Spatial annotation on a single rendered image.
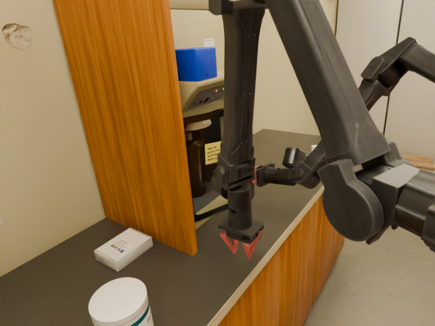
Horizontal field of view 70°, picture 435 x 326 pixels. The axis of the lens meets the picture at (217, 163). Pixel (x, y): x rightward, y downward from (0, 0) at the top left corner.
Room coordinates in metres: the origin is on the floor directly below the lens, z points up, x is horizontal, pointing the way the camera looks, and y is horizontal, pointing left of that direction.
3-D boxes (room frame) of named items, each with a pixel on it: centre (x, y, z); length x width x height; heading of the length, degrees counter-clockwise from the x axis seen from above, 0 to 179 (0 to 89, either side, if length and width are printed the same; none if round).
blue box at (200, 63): (0.98, 0.05, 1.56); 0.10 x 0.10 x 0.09; 53
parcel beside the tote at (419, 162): (2.96, -2.04, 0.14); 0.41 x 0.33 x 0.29; 59
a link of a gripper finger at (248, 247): (0.65, -0.05, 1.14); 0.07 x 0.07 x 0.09; 53
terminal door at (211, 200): (1.05, -0.01, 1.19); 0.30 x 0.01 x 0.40; 121
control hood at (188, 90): (1.06, -0.01, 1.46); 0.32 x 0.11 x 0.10; 143
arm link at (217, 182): (0.69, -0.02, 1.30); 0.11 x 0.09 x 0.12; 27
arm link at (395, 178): (0.32, -0.20, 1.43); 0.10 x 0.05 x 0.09; 27
